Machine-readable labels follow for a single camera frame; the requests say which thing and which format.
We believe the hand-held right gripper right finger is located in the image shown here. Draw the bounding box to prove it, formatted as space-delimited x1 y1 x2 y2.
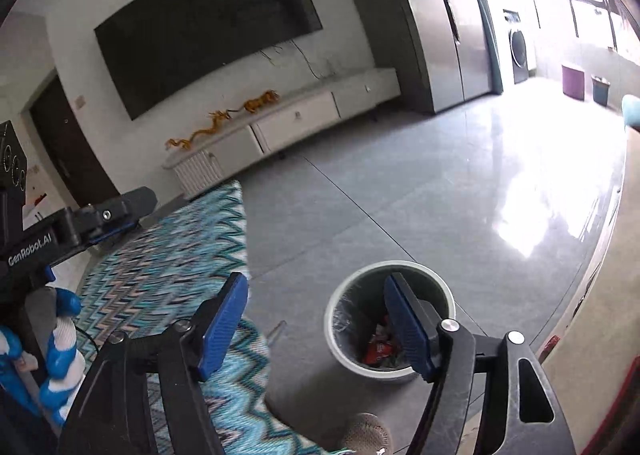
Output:
382 272 576 455

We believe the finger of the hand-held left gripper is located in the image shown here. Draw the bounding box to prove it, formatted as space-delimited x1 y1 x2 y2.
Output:
55 186 158 256

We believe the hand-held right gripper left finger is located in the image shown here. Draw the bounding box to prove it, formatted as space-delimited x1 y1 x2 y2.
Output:
57 272 251 455

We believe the red snack wrapper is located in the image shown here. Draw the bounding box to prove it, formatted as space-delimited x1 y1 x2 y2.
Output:
361 339 397 367

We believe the white round trash can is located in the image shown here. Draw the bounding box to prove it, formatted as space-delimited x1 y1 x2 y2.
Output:
324 261 457 382

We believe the person's left hand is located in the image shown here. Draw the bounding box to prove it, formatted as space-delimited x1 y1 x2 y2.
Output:
0 286 87 430

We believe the black bin liner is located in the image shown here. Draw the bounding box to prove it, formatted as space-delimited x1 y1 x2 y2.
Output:
332 279 447 372

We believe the zigzag patterned rug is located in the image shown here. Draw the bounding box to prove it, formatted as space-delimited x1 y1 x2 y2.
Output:
75 180 331 455

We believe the dark brown door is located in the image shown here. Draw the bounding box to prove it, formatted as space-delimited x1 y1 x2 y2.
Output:
29 75 121 206

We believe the grey knit shoe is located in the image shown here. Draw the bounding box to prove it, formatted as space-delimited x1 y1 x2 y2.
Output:
340 412 393 455

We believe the golden dragon figurine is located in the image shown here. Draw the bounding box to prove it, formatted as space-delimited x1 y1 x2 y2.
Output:
166 110 231 150

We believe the golden tiger figurine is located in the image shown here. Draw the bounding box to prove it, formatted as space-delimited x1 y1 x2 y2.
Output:
243 91 280 113

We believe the coffee table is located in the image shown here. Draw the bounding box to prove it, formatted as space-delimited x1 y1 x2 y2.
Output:
542 125 640 455

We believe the white television cabinet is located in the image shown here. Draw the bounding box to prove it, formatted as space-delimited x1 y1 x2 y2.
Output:
162 67 401 200

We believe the purple stool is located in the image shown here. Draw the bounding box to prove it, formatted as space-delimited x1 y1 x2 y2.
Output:
561 64 586 100

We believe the washing machine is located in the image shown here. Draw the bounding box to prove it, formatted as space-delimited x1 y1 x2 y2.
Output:
502 10 531 84

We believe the grey refrigerator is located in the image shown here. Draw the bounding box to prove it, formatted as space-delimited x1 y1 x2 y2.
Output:
329 0 503 116

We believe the teal waste bin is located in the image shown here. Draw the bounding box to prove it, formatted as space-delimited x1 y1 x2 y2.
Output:
591 76 612 107

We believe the teal chair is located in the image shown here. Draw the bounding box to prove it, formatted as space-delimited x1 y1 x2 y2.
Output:
621 95 640 128

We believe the black wall television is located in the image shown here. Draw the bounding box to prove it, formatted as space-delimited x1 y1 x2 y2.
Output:
94 0 323 122

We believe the window frame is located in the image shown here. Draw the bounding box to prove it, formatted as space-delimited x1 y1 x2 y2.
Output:
530 0 640 66

